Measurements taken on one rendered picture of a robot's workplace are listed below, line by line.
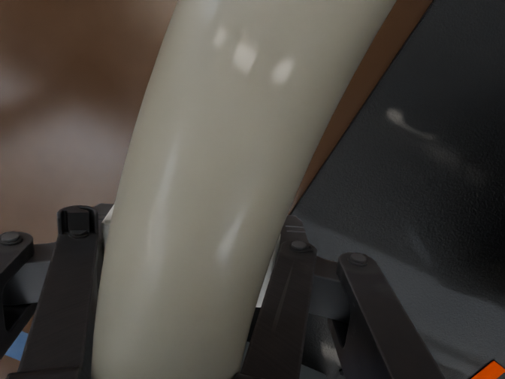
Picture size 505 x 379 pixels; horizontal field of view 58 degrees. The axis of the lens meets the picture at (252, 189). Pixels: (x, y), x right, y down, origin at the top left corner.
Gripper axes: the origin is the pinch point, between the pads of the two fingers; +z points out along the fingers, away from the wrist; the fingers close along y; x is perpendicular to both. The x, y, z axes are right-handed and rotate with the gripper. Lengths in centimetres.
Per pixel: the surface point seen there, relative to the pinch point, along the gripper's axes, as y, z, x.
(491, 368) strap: 71, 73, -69
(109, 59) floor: -26, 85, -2
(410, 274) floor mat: 46, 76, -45
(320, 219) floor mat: 23, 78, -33
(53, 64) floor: -38, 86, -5
